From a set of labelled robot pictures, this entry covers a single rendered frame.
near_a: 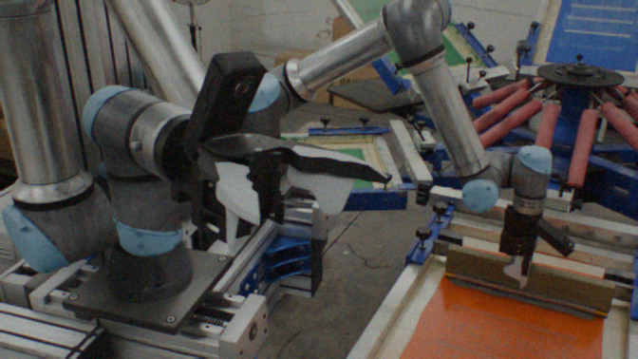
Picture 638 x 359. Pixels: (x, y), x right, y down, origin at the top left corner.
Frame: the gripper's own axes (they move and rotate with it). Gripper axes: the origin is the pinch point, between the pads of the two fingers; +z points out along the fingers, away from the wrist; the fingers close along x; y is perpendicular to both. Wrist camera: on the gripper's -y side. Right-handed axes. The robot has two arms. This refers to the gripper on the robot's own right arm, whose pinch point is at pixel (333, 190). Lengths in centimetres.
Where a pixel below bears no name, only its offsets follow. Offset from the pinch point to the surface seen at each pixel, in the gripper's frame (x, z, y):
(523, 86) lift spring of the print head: -184, -66, 20
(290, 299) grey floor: -162, -156, 148
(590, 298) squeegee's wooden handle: -106, -5, 53
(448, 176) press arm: -159, -77, 55
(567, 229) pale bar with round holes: -135, -23, 49
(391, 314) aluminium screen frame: -71, -37, 60
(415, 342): -71, -30, 63
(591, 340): -100, 0, 59
